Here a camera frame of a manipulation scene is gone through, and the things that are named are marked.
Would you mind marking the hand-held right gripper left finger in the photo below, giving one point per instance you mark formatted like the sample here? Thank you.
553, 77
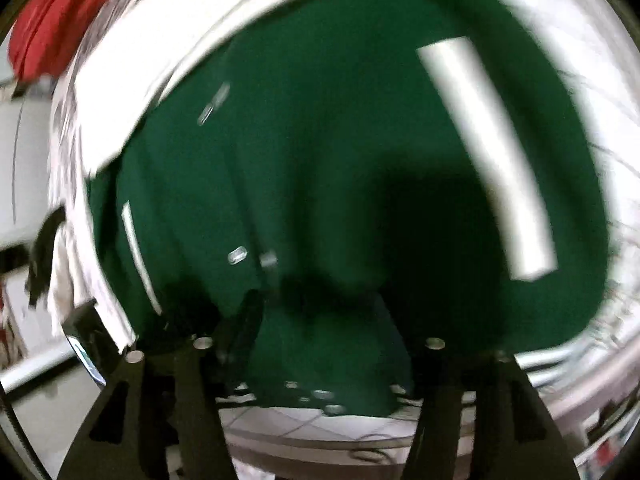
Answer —
200, 410

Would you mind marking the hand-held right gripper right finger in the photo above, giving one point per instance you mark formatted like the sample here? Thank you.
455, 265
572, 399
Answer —
435, 410

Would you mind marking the dark green striped-cuff garment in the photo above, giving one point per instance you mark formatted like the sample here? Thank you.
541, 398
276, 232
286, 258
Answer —
325, 135

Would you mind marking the black garment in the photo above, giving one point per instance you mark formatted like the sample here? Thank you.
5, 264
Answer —
45, 252

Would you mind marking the white diamond-pattern floral mat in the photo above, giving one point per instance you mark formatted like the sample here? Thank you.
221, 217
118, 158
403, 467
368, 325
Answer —
125, 85

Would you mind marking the red quilt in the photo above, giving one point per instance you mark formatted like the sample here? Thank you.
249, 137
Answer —
55, 15

